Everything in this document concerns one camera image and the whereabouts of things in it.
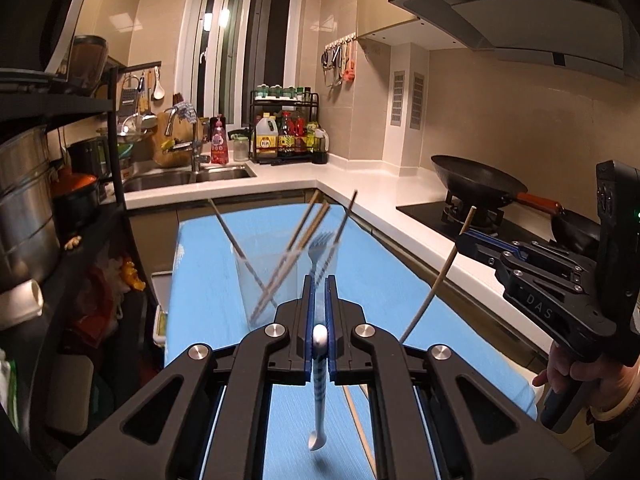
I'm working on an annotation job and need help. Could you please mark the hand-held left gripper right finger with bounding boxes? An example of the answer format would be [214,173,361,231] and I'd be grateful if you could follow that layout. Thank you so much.
[325,275,586,480]

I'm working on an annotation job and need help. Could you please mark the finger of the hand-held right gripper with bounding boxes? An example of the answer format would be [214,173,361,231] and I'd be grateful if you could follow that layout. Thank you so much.
[455,230,594,277]
[494,254,587,294]

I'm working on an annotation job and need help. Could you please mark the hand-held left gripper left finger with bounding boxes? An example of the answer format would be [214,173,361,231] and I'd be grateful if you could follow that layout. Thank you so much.
[55,275,316,480]

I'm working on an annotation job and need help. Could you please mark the clear plastic utensil holder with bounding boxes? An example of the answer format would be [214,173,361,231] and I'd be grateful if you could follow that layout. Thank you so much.
[232,240,346,333]

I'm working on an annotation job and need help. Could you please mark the white ceramic spoon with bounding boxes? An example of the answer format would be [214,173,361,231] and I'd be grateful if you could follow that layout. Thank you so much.
[307,325,331,452]

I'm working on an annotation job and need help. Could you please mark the person's right forearm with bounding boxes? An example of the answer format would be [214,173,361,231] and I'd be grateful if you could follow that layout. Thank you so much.
[587,380,640,453]

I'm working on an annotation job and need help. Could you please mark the person's right hand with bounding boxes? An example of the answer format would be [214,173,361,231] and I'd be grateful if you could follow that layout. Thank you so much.
[531,342,640,411]

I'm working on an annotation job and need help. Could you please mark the small black wok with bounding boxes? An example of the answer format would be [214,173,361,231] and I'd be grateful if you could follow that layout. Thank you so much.
[551,207,603,256]

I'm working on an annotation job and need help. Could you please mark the black gas stove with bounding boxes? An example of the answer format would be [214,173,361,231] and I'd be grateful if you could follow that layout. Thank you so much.
[396,200,601,261]

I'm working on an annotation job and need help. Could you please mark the blue tablecloth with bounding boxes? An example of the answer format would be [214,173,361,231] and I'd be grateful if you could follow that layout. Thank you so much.
[162,202,538,480]

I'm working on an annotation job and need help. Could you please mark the black spice rack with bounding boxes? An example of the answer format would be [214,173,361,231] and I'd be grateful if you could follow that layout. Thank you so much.
[250,91,321,165]

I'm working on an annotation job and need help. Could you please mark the dark oil dispenser bottle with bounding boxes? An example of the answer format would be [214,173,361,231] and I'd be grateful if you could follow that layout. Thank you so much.
[312,129,331,166]

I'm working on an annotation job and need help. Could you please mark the yellow toy figure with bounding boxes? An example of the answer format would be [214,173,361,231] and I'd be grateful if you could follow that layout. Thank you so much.
[120,257,147,292]

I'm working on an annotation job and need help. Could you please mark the steel kitchen sink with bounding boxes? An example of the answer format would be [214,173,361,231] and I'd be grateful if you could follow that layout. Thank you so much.
[122,166,257,193]

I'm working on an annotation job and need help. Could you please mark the red-capped sauce bottle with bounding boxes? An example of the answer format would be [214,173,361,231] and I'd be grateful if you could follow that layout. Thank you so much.
[276,112,296,157]

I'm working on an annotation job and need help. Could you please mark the yellow-label cooking oil bottle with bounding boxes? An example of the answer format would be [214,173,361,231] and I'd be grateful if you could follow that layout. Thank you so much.
[254,115,279,157]

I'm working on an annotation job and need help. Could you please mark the red dish soap bottle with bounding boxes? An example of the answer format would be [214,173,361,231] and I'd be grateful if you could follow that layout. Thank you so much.
[209,114,230,165]

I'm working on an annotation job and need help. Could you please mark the chrome kitchen faucet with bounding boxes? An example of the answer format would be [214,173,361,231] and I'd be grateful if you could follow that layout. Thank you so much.
[164,105,212,173]

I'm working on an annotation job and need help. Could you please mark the red plastic bag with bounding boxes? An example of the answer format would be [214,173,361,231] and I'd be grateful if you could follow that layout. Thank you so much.
[70,255,126,346]

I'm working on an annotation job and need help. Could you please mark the wooden cutting board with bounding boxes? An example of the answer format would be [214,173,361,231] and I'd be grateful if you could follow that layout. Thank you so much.
[150,110,198,168]

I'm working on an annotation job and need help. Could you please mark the grey range hood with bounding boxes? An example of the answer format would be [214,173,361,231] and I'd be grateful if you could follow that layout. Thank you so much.
[387,0,640,86]

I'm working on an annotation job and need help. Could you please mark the row of green-lidded jars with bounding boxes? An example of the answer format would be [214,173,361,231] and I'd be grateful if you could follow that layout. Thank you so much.
[255,84,305,101]

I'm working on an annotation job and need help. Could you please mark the black metal shelf rack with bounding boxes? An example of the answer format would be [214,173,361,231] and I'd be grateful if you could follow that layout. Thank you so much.
[0,62,166,480]

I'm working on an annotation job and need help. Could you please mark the metal strainer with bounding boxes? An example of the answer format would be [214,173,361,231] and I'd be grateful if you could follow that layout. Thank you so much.
[119,114,157,137]

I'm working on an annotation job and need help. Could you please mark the orange-lidded black pot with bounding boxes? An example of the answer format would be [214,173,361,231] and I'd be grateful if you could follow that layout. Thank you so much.
[50,167,101,231]

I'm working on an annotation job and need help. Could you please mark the black countertop appliance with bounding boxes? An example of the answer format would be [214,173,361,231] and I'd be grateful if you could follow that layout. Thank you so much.
[67,137,112,186]

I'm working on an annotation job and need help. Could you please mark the metal grater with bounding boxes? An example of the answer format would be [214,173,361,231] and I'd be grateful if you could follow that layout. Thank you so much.
[120,76,140,116]

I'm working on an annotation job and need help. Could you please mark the white paper roll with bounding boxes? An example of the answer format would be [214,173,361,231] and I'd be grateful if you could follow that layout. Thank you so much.
[0,279,45,331]

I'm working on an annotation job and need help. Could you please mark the large steel stockpot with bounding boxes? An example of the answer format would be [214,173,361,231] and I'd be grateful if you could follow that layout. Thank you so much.
[0,187,63,291]

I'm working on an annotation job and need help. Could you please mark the white-framed window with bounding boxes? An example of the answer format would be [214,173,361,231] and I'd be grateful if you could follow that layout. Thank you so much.
[180,0,311,128]

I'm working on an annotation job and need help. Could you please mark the steel steamer pot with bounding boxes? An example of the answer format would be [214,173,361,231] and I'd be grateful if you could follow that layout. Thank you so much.
[0,127,51,196]

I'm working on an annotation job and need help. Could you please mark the brown glass jar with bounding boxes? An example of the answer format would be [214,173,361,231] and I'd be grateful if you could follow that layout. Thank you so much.
[67,35,109,96]

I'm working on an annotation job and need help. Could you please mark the dark appliance silver edge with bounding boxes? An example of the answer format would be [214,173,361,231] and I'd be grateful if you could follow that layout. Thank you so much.
[0,0,96,78]

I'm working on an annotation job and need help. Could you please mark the black wok red handle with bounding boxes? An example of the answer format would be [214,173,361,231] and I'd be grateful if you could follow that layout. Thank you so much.
[431,154,563,213]

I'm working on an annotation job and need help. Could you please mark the grey wall vent plate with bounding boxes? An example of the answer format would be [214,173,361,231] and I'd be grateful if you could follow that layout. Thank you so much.
[409,72,426,130]
[390,70,406,127]

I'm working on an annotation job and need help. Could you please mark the wall hook rail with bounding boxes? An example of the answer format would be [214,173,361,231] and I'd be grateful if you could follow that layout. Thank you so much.
[320,34,358,88]

